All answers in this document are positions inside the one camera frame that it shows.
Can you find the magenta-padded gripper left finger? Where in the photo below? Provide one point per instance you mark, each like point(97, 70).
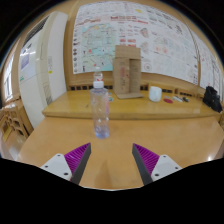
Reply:
point(77, 157)

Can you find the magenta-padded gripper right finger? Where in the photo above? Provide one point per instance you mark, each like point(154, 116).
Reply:
point(146, 158)

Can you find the clear white-capped water bottle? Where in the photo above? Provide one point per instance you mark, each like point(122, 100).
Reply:
point(100, 113)

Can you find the flat round red coaster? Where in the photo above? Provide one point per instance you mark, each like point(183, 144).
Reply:
point(168, 100)

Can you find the white cup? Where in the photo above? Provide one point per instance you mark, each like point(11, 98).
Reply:
point(155, 94)

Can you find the black yellow tape measure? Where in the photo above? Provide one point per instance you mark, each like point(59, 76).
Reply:
point(185, 99)

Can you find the wooden chairs group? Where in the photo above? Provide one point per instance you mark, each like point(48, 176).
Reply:
point(13, 121)

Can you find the brown cardboard box stand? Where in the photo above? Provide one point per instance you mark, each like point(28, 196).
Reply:
point(125, 75)

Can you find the black bag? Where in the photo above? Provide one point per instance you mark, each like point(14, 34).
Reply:
point(212, 99)

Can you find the white standing air conditioner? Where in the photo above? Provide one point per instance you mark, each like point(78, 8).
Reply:
point(36, 76)

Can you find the large printed wall poster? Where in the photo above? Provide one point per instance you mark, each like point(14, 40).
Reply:
point(150, 30)

